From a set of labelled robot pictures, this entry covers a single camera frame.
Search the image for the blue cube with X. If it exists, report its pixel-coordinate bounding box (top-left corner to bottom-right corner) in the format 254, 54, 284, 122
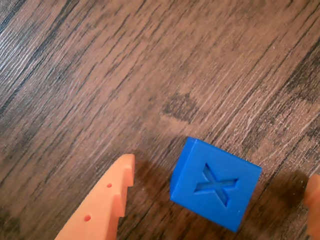
169, 136, 263, 234

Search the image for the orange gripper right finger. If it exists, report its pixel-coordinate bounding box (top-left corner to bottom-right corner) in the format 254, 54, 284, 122
303, 173, 320, 239

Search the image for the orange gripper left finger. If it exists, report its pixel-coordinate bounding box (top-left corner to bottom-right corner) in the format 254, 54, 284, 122
54, 153, 136, 240

